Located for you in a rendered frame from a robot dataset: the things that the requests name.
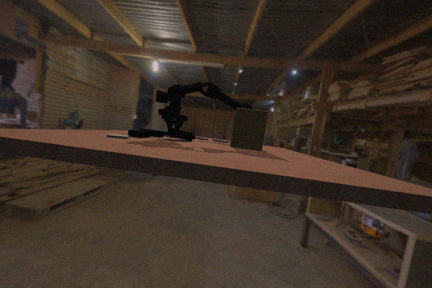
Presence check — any dark grey controller unit with green switches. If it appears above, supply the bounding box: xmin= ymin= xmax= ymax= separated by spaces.
xmin=167 ymin=128 xmax=193 ymax=141

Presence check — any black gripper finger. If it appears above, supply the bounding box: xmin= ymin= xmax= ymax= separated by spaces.
xmin=172 ymin=120 xmax=184 ymax=134
xmin=164 ymin=119 xmax=174 ymax=130

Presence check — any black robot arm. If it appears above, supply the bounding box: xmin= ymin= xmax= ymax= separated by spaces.
xmin=156 ymin=82 xmax=253 ymax=115

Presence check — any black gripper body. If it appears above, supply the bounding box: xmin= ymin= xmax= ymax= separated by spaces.
xmin=161 ymin=104 xmax=187 ymax=121

